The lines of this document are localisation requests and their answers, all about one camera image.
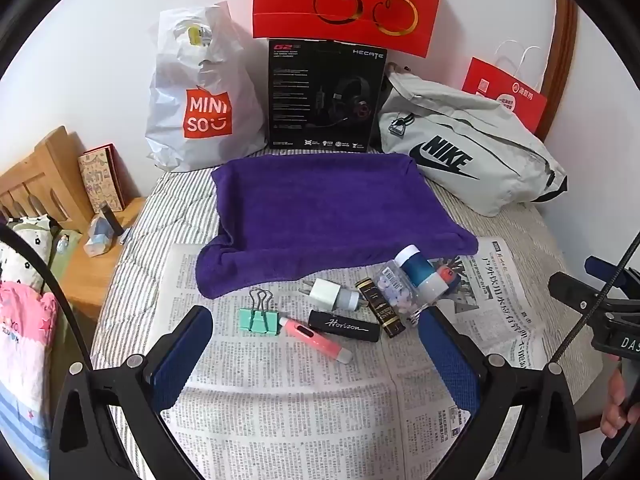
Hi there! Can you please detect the red gift bag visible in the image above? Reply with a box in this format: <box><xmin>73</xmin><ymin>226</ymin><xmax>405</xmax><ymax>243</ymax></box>
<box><xmin>251</xmin><ymin>0</ymin><xmax>447</xmax><ymax>57</ymax></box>

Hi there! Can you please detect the newspaper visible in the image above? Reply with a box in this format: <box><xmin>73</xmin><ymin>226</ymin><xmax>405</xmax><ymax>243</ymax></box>
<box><xmin>135</xmin><ymin>237</ymin><xmax>551</xmax><ymax>480</ymax></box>

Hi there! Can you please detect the purple towel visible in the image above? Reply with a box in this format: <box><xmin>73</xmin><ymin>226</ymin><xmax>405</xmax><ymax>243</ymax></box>
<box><xmin>195</xmin><ymin>152</ymin><xmax>480</xmax><ymax>301</ymax></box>

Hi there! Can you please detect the pink glue stick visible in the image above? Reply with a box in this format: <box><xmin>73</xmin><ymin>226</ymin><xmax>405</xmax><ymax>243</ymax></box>
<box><xmin>277</xmin><ymin>316</ymin><xmax>353</xmax><ymax>365</ymax></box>

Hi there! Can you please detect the brown wooden bed frame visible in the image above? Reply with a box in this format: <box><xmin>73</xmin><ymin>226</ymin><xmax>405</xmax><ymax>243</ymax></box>
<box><xmin>540</xmin><ymin>0</ymin><xmax>580</xmax><ymax>143</ymax></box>

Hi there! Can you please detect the wooden nightstand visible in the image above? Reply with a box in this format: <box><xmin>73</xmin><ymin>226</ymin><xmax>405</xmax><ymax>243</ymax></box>
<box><xmin>50</xmin><ymin>195</ymin><xmax>148</xmax><ymax>321</ymax></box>

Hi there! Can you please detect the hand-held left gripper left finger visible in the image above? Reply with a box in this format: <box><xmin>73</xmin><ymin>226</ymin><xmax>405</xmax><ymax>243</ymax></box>
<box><xmin>49</xmin><ymin>305</ymin><xmax>213</xmax><ymax>480</ymax></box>

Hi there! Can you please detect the pink printed blanket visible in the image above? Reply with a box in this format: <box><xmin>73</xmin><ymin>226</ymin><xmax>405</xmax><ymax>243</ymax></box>
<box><xmin>0</xmin><ymin>280</ymin><xmax>66</xmax><ymax>461</ymax></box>

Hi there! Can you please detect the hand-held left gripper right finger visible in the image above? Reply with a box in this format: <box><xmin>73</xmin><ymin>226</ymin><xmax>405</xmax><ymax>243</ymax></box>
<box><xmin>417</xmin><ymin>305</ymin><xmax>598</xmax><ymax>480</ymax></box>

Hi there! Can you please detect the green binder clip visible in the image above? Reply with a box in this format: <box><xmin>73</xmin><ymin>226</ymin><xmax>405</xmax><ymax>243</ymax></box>
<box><xmin>238</xmin><ymin>287</ymin><xmax>279</xmax><ymax>336</ymax></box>

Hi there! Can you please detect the small red and white cap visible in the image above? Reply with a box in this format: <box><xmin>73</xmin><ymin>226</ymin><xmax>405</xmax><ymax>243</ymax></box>
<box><xmin>434</xmin><ymin>265</ymin><xmax>458</xmax><ymax>293</ymax></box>

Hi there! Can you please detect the grey sports bag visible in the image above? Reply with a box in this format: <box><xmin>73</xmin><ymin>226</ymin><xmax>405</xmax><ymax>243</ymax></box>
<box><xmin>376</xmin><ymin>67</ymin><xmax>568</xmax><ymax>218</ymax></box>

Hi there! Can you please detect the floral white pillow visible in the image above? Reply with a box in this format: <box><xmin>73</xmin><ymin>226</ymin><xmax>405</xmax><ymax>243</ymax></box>
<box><xmin>0</xmin><ymin>214</ymin><xmax>63</xmax><ymax>291</ymax></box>

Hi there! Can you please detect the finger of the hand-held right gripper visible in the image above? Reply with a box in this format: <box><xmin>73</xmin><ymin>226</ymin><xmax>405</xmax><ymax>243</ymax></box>
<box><xmin>585</xmin><ymin>256</ymin><xmax>640</xmax><ymax>293</ymax></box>
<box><xmin>547</xmin><ymin>271</ymin><xmax>608</xmax><ymax>317</ymax></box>

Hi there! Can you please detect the light blue small box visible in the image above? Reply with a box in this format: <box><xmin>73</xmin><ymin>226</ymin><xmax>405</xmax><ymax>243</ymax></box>
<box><xmin>84</xmin><ymin>205</ymin><xmax>126</xmax><ymax>258</ymax></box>

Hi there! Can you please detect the light wooden headboard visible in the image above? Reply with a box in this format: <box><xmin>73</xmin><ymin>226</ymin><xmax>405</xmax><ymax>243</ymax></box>
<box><xmin>0</xmin><ymin>126</ymin><xmax>93</xmax><ymax>233</ymax></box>

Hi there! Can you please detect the blue and white jar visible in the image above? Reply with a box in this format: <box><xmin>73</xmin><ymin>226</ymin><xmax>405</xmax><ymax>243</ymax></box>
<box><xmin>394</xmin><ymin>244</ymin><xmax>448</xmax><ymax>307</ymax></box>

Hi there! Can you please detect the white cube charger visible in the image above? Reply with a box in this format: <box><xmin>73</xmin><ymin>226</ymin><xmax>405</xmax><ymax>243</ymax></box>
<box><xmin>299</xmin><ymin>278</ymin><xmax>341</xmax><ymax>307</ymax></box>

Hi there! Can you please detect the black headphone box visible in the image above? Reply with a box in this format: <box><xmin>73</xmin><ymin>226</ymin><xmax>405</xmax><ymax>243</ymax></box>
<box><xmin>267</xmin><ymin>37</ymin><xmax>388</xmax><ymax>153</ymax></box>

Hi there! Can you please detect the clear plastic jar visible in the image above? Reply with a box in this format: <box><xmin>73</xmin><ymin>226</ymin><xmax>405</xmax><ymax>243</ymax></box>
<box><xmin>377</xmin><ymin>260</ymin><xmax>431</xmax><ymax>328</ymax></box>

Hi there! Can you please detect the person's right hand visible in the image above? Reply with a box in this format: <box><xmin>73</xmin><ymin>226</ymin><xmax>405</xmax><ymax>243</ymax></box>
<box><xmin>600</xmin><ymin>369</ymin><xmax>640</xmax><ymax>438</ymax></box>

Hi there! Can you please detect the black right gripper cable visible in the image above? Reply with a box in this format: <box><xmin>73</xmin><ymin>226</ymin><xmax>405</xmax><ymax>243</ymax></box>
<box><xmin>549</xmin><ymin>232</ymin><xmax>640</xmax><ymax>363</ymax></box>

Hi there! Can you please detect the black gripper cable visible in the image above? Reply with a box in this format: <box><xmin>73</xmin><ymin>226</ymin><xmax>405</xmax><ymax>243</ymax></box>
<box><xmin>549</xmin><ymin>232</ymin><xmax>640</xmax><ymax>363</ymax></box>
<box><xmin>0</xmin><ymin>222</ymin><xmax>95</xmax><ymax>373</ymax></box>

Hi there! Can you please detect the red paper bag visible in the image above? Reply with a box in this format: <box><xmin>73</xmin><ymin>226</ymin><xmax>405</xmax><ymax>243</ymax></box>
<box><xmin>461</xmin><ymin>40</ymin><xmax>549</xmax><ymax>136</ymax></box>

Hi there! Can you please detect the black and gold box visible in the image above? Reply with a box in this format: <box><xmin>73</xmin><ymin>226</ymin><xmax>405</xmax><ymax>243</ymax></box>
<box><xmin>355</xmin><ymin>277</ymin><xmax>406</xmax><ymax>339</ymax></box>

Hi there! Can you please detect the patterned cover book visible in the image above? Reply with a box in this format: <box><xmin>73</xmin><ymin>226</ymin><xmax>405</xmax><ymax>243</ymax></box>
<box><xmin>77</xmin><ymin>144</ymin><xmax>127</xmax><ymax>215</ymax></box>

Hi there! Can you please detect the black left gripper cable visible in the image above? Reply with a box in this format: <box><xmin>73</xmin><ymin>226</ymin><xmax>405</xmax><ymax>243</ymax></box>
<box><xmin>0</xmin><ymin>222</ymin><xmax>95</xmax><ymax>373</ymax></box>

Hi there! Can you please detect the white plastic shopping bag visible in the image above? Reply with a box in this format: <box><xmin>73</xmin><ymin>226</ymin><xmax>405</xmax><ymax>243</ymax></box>
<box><xmin>145</xmin><ymin>1</ymin><xmax>268</xmax><ymax>173</ymax></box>

